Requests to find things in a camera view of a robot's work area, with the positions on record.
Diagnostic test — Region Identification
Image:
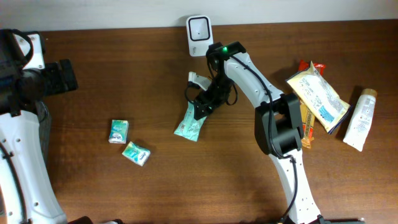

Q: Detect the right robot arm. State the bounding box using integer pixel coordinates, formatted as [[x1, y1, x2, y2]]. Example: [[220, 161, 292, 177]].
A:
[[192, 42, 326, 223]]

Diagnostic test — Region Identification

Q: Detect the white cream tube gold cap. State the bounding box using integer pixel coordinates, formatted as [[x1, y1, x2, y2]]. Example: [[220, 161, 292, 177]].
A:
[[343, 88, 377, 152]]

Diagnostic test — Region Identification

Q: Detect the teal tissue pack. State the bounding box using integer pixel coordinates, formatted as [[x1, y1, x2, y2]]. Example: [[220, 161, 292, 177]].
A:
[[108, 119, 129, 144], [122, 142, 150, 166]]

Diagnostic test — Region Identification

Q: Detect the teal wipes packet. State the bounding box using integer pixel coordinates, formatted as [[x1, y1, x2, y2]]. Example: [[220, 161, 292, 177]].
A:
[[174, 103, 206, 142]]

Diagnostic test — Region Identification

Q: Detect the cream yellow snack bag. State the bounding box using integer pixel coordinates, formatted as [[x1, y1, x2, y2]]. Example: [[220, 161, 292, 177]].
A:
[[286, 60, 351, 134]]

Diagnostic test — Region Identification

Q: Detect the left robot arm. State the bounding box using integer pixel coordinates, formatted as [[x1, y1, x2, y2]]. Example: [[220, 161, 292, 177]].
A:
[[1, 29, 78, 223]]

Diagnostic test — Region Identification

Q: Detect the white barcode scanner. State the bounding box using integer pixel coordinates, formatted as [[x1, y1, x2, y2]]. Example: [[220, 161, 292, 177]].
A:
[[186, 15, 213, 57]]

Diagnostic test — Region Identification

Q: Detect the grey plastic mesh basket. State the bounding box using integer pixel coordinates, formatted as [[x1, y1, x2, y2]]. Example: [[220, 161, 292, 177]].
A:
[[36, 101, 52, 164]]

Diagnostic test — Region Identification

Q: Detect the orange spaghetti packet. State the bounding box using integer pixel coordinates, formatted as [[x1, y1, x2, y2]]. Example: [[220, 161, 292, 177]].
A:
[[298, 60, 326, 149]]

